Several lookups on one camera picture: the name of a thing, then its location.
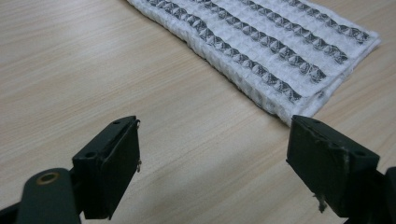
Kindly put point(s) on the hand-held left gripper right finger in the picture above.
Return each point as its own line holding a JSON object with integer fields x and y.
{"x": 330, "y": 165}

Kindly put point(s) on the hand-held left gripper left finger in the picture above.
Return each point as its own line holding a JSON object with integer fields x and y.
{"x": 107, "y": 168}

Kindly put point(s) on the white grey-striped waffle towel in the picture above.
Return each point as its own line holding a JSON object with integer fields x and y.
{"x": 264, "y": 49}

